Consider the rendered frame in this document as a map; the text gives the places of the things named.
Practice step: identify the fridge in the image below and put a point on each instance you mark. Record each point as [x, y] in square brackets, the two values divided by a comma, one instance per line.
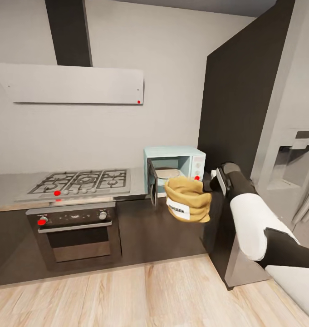
[255, 112]

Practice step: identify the oven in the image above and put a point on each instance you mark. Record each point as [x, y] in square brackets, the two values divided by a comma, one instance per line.
[74, 236]

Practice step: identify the popcorn bag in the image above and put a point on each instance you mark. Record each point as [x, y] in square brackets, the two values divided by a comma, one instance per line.
[186, 201]

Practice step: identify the burner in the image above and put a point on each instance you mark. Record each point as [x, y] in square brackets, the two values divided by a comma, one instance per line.
[64, 184]

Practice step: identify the range hood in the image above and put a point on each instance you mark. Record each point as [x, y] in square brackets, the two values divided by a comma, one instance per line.
[73, 79]

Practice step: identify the microwave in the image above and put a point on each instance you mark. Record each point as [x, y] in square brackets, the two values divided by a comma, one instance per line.
[162, 163]

